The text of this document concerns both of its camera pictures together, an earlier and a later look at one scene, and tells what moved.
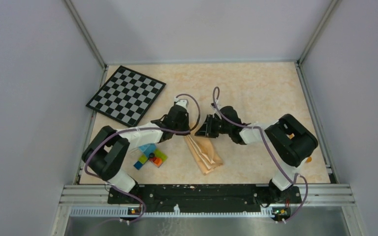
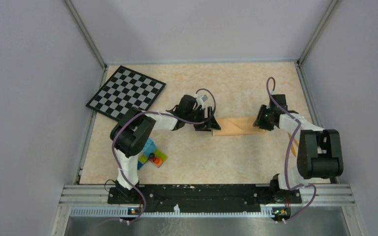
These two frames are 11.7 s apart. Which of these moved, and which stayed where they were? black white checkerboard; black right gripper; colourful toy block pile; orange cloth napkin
Moved: black right gripper; orange cloth napkin
Stayed: colourful toy block pile; black white checkerboard
